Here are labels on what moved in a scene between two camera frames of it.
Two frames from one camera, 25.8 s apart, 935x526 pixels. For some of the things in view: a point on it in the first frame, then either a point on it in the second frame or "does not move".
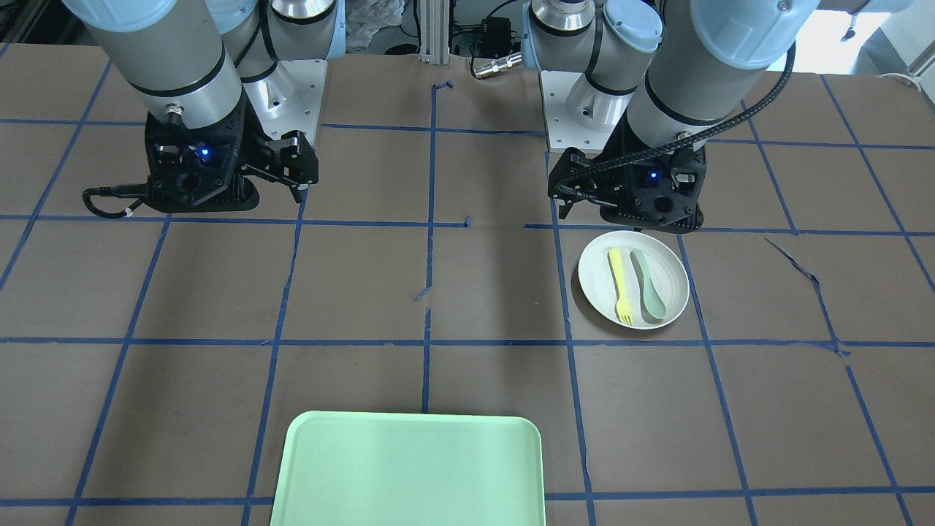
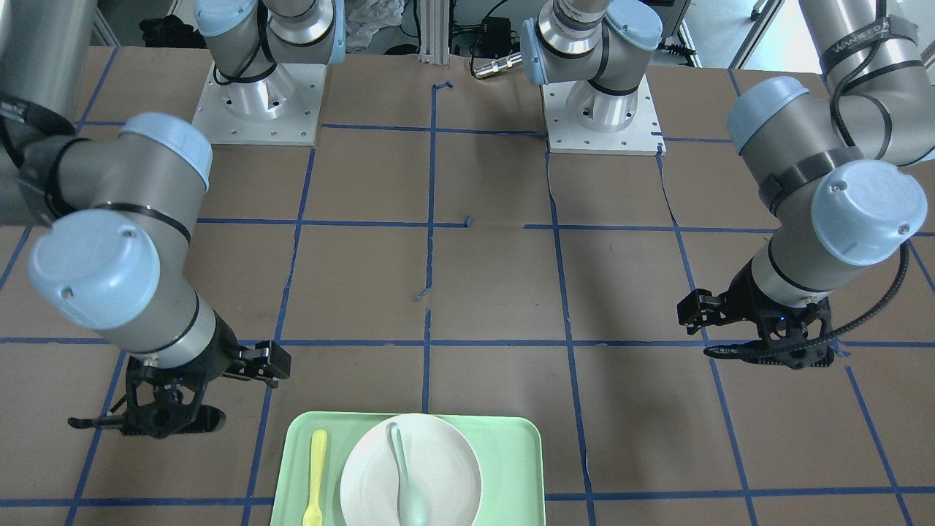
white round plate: x=663 y=262 -> x=441 y=463
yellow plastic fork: x=623 y=307 -> x=313 y=516
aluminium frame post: x=434 y=31 does not move
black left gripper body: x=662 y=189 -> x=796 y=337
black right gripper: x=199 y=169 -> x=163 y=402
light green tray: x=344 y=468 does not move
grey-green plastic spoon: x=654 y=300 -> x=412 y=510
